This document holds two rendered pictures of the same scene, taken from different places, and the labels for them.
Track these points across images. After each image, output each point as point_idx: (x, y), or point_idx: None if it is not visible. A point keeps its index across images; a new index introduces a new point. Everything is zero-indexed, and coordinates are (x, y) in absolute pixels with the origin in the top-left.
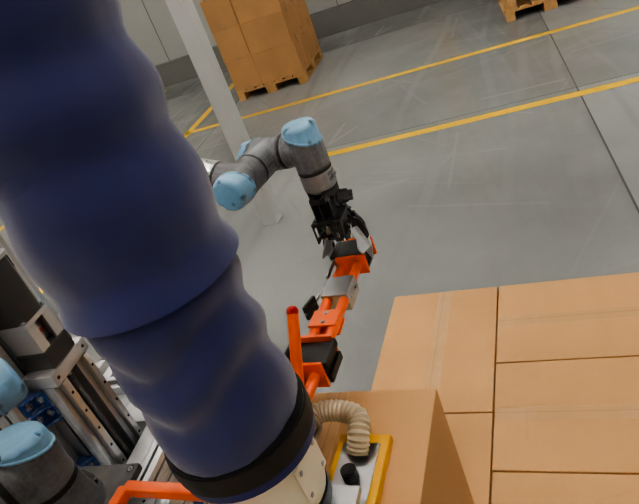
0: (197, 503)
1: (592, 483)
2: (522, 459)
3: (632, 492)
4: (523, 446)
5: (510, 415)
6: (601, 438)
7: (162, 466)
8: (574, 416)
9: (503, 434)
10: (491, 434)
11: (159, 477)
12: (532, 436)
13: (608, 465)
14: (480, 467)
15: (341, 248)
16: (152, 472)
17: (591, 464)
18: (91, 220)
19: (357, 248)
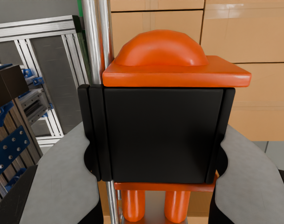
0: (26, 146)
1: (254, 70)
2: (218, 54)
3: (273, 75)
4: (221, 43)
5: (216, 13)
6: (272, 35)
7: None
8: (262, 14)
9: (209, 33)
10: (200, 32)
11: None
12: (228, 34)
13: (268, 57)
14: None
15: (120, 142)
16: None
17: (258, 57)
18: None
19: (191, 155)
